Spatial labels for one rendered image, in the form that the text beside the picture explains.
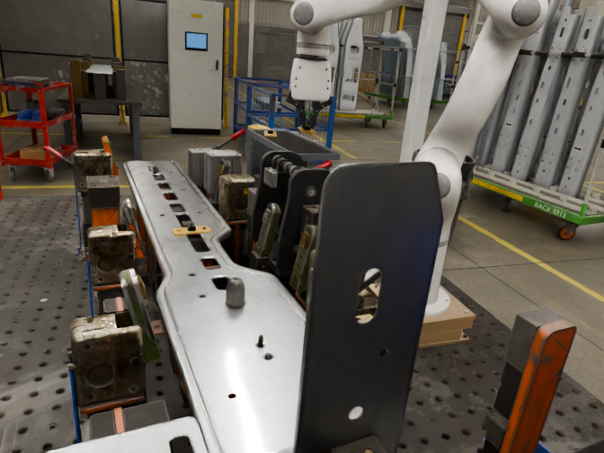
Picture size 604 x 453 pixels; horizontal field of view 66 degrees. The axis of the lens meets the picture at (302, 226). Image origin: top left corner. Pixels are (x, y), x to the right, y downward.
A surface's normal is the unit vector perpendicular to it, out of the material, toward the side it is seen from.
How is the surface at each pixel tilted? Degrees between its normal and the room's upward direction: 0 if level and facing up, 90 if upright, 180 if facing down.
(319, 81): 92
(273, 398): 0
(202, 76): 90
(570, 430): 0
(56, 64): 91
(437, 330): 90
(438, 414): 0
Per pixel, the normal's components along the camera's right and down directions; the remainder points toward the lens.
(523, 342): -0.90, 0.08
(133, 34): 0.29, 0.35
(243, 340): 0.08, -0.93
